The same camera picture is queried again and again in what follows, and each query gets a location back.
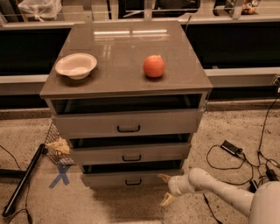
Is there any black power adapter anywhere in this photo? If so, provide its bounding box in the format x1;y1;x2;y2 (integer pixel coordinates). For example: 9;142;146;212
221;140;242;156

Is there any grey bottom drawer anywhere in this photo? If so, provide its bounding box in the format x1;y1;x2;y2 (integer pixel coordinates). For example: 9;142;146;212
81;160;183;188

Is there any crumpled paper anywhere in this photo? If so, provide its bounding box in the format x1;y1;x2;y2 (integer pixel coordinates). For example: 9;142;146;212
46;137;70;155

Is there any black floor bar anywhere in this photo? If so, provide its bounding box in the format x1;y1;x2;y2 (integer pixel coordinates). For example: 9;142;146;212
1;143;46;217
249;180;259;193

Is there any black floor cable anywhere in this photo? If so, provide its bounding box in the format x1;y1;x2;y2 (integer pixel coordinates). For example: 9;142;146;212
202;144;255;224

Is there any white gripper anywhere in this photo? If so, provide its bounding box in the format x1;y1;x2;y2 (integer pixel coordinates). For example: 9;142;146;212
157;174;190;207

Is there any red apple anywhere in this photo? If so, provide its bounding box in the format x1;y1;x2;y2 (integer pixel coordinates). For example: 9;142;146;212
143;55;165;78

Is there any grey middle drawer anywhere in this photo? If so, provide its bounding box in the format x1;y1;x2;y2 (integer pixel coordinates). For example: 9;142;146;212
70;143;191;165

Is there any black power brick right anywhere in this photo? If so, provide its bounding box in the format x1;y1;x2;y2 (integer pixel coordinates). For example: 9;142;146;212
266;169;278;181

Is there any grey drawer cabinet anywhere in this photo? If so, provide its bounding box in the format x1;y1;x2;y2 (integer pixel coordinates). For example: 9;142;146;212
39;20;214;187

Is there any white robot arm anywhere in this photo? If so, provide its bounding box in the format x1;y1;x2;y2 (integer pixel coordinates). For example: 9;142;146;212
158;168;280;224

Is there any blue tape cross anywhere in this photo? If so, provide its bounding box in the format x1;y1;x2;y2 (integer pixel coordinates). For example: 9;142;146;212
49;164;71;189

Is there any grey drawer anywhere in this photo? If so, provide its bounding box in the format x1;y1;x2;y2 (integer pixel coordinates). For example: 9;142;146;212
70;143;191;165
52;109;203;139
81;160;183;188

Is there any black floor bar right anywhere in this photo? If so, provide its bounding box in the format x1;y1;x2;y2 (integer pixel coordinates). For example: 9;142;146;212
249;180;259;193

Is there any grey top drawer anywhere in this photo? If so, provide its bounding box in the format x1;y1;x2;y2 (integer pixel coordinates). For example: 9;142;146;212
52;109;203;139

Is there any black cable left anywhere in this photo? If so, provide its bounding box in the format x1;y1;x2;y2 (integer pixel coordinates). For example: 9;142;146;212
0;144;33;224

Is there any white bowl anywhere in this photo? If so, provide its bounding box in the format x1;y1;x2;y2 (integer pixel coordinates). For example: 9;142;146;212
55;53;97;80

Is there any wire mesh basket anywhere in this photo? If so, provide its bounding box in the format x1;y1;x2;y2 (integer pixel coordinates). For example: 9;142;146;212
45;123;74;165

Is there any clear plastic bag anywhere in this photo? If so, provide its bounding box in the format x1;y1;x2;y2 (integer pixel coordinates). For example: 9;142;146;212
17;0;62;22

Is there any black floor bar left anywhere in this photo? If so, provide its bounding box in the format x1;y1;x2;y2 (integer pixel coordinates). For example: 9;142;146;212
1;143;46;217

